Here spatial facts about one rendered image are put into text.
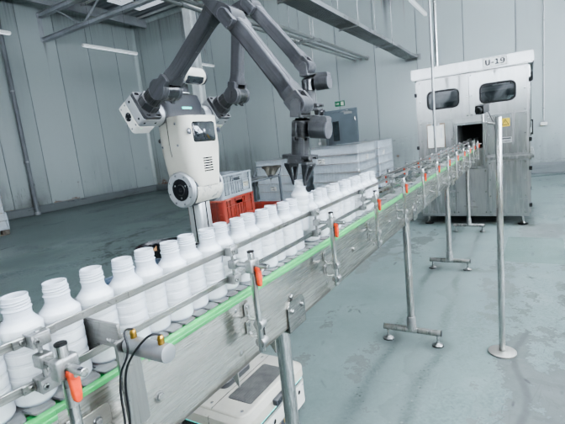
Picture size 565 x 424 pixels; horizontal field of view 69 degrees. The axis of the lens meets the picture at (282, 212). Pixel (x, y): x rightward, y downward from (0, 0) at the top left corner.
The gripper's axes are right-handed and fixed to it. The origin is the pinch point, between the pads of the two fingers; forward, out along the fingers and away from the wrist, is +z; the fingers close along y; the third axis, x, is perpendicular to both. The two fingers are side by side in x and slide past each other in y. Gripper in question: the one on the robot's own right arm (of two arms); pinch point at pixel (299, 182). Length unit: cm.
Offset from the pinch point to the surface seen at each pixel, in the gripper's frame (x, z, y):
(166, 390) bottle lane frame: -69, 30, 9
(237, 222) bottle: -36.6, 5.0, 1.8
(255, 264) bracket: -44.9, 11.5, 12.5
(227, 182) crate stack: 181, 38, -171
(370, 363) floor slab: 98, 122, -2
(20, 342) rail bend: -91, 9, 5
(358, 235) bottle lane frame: 35.9, 25.9, 8.3
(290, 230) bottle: -13.3, 12.5, 4.1
